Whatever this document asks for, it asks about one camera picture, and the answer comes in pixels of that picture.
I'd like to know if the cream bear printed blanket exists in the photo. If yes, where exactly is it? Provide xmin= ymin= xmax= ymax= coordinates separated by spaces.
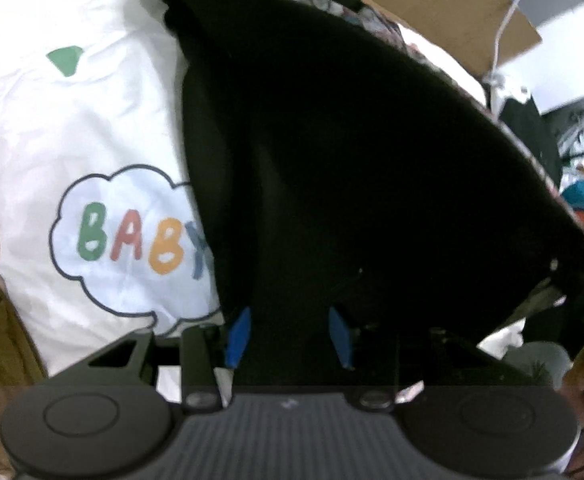
xmin=0 ymin=0 xmax=492 ymax=381

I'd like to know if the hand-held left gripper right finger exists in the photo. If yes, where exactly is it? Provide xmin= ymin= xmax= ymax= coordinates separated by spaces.
xmin=328 ymin=306 xmax=502 ymax=411

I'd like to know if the white cable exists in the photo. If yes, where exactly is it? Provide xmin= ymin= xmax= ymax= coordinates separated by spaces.
xmin=492 ymin=0 xmax=528 ymax=81

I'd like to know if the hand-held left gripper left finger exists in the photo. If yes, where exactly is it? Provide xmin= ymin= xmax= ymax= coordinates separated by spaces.
xmin=89 ymin=307 xmax=251 ymax=413

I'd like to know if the brown cardboard sheet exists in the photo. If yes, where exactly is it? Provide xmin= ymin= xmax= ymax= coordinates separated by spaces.
xmin=292 ymin=0 xmax=542 ymax=78

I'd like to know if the white cloth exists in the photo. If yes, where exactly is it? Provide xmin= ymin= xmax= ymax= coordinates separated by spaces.
xmin=482 ymin=74 xmax=530 ymax=106

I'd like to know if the brown cloth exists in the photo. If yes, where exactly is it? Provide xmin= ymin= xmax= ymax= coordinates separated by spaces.
xmin=0 ymin=252 xmax=48 ymax=476

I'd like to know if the black skirt with patterned trim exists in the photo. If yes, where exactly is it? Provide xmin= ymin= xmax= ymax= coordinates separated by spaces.
xmin=154 ymin=0 xmax=584 ymax=396

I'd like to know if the folded black garment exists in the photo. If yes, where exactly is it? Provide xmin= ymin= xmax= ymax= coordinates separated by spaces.
xmin=499 ymin=95 xmax=562 ymax=186

